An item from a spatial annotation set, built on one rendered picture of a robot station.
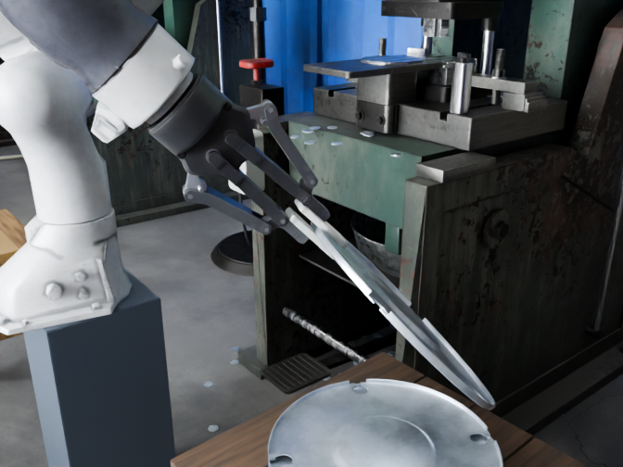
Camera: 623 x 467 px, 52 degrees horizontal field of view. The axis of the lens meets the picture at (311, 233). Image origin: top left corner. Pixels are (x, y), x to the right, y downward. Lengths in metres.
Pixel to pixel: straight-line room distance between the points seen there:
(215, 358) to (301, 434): 0.89
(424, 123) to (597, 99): 0.39
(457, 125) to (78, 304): 0.71
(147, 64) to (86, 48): 0.05
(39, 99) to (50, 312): 0.33
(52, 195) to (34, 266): 0.11
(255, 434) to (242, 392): 0.69
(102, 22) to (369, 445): 0.57
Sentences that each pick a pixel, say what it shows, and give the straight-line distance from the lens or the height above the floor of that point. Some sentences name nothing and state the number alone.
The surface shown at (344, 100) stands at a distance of 1.40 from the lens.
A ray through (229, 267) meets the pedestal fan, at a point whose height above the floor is 0.02.
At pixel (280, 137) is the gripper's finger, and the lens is 0.64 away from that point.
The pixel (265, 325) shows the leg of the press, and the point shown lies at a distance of 1.58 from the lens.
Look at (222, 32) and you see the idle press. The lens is 2.82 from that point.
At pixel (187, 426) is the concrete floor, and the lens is 1.52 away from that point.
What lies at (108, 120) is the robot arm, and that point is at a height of 0.80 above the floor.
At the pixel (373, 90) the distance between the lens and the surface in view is 1.28.
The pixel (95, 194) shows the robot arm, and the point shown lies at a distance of 1.01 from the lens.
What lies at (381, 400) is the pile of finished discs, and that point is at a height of 0.38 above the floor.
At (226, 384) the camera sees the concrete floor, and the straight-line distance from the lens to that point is 1.63.
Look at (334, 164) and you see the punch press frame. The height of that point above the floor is 0.58.
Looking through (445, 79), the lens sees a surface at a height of 0.75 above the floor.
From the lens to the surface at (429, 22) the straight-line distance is 1.38.
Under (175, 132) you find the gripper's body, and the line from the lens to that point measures 0.60.
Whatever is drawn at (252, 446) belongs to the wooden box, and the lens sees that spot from 0.90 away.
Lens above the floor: 0.93
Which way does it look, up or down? 22 degrees down
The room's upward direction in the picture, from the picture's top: straight up
